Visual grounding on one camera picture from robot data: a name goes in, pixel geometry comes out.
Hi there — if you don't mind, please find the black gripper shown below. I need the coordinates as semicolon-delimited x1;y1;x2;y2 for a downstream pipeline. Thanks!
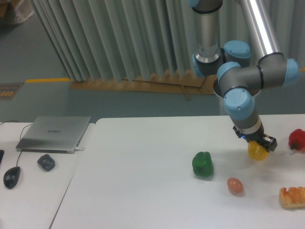
233;125;277;152

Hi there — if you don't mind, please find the yellow bell pepper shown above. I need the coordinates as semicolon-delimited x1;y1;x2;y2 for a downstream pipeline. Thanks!
248;141;269;161

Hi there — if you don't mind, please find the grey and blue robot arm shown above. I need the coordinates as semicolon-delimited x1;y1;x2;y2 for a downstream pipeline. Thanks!
188;0;299;152

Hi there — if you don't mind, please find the red bell pepper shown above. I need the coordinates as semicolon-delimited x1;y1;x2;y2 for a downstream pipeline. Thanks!
288;129;305;150

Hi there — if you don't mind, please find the green bell pepper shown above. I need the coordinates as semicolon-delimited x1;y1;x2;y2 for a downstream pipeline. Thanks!
192;152;214;177

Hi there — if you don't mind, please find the brown egg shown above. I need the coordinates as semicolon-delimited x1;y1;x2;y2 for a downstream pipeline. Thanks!
227;177;244;194

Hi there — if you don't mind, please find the glazed pastry bread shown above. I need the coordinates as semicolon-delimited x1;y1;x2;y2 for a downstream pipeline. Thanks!
279;187;305;209

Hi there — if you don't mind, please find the flat brown cardboard sheet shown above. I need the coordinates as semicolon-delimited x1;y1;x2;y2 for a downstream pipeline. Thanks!
70;70;217;100

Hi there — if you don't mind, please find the pale green pleated curtain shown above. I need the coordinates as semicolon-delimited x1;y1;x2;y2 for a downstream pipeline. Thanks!
32;0;305;88

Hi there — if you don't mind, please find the silver closed laptop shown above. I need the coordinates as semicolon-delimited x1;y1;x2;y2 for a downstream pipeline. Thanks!
16;116;91;153

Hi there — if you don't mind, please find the dark grey small controller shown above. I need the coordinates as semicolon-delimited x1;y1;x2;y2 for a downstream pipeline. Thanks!
37;154;56;172

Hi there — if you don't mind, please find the black computer mouse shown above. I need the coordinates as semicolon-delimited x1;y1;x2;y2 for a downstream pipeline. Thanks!
3;166;21;189

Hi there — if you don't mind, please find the black keyboard edge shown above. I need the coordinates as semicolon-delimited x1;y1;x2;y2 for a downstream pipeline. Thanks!
0;150;4;164

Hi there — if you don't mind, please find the cardboard box in plastic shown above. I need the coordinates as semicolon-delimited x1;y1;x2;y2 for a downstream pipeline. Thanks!
0;0;34;25

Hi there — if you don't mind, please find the white laptop charging cable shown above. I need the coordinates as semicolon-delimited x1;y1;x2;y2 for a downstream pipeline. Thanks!
76;123;95;151

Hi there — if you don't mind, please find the black mouse cable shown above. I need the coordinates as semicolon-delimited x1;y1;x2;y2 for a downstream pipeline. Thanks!
0;120;36;168

